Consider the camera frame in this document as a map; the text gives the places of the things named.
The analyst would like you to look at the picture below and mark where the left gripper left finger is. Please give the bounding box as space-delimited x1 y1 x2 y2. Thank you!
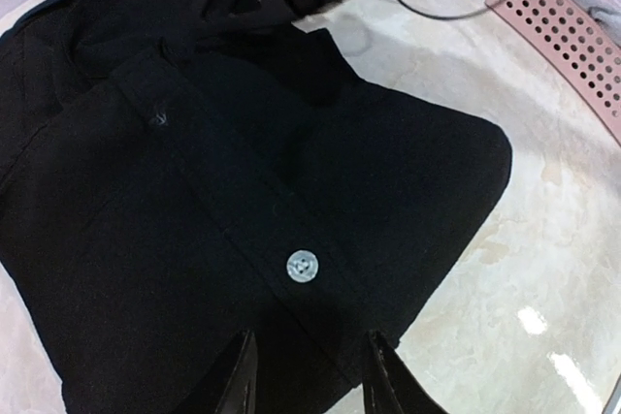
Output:
214 331 258 414

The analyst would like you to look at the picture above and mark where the pink plastic laundry basket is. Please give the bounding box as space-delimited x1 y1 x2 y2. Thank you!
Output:
485 0 620 140

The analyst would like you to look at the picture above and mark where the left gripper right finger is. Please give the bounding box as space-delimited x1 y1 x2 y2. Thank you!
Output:
362 331 445 414

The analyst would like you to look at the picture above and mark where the black garment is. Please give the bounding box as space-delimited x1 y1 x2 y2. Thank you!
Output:
1 0 512 413

